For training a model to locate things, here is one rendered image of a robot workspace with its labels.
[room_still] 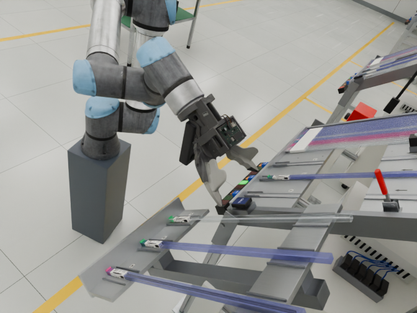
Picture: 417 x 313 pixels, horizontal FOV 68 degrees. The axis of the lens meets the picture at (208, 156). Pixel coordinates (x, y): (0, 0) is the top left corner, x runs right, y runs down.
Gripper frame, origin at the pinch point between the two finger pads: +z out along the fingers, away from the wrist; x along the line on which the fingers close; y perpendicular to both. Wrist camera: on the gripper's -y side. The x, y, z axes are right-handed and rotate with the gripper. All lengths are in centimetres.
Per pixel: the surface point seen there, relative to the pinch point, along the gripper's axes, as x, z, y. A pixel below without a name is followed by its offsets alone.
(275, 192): 29.0, 13.0, -16.3
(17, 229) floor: -12, -30, -128
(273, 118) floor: 199, 1, -111
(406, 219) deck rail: 17.5, 25.2, 18.7
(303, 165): 48, 14, -14
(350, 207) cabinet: 68, 43, -20
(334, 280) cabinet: 30, 48, -17
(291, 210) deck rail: 17.8, 15.7, -5.9
